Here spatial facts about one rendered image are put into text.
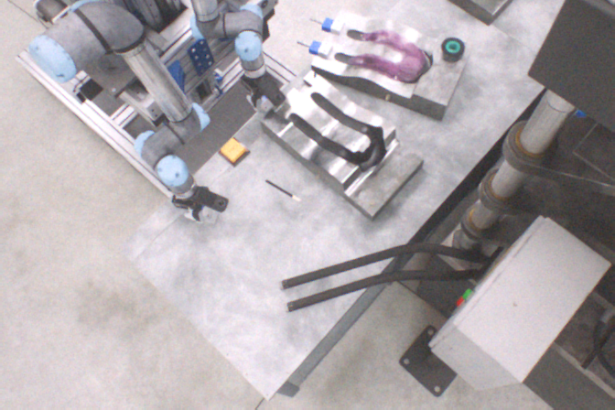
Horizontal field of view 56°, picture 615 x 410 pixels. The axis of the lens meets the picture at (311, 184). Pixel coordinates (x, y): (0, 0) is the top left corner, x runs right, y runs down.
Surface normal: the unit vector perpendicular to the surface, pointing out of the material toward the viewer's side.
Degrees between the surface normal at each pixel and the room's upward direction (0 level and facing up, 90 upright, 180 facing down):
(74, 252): 0
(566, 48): 90
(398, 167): 0
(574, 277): 0
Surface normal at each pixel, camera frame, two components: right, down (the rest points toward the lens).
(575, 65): -0.68, 0.70
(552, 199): -0.07, -0.37
